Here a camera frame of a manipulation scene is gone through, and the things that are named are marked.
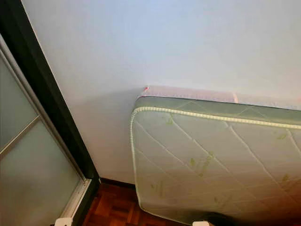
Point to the frosted glass sliding door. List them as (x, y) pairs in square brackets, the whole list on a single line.
[(33, 179)]

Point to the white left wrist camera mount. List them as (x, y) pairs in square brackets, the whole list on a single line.
[(63, 222)]

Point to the dark skirting board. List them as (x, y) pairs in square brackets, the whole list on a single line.
[(115, 182)]

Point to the black door frame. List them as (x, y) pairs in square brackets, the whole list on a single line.
[(37, 70)]

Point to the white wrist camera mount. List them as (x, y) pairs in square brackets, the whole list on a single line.
[(200, 224), (63, 222)]

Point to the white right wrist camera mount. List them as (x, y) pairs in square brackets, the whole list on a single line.
[(200, 224)]

